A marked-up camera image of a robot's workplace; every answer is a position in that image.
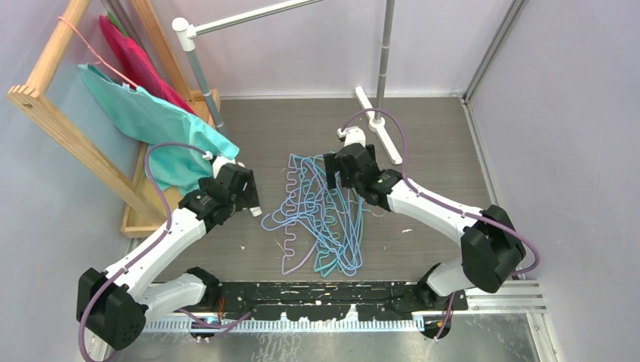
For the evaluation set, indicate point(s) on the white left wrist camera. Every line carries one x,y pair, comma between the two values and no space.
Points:
218,161

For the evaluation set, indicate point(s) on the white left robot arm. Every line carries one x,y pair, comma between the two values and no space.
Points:
117,303

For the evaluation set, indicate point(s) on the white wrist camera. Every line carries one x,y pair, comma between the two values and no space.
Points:
218,161
351,135

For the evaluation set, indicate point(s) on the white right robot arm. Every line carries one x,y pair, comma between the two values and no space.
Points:
490,251

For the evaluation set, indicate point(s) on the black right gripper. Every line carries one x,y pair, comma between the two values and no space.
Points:
333,164

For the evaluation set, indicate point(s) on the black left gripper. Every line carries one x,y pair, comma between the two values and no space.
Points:
247,198

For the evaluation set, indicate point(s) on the metal hanger rail stand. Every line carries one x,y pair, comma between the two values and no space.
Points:
254,53

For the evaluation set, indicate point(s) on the purple wavy plastic hanger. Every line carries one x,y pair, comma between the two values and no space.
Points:
303,206

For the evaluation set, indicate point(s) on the teal wavy plastic hanger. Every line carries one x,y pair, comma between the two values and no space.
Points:
322,235

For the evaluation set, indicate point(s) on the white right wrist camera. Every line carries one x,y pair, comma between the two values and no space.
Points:
351,135

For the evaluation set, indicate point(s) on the magenta cloth garment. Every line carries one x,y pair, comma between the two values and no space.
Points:
137,66

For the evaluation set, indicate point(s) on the wooden clothes rack frame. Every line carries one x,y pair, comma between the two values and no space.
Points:
142,211

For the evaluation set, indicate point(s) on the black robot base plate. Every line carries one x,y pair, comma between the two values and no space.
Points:
324,307

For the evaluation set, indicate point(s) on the teal cloth garment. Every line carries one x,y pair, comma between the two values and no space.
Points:
152,120

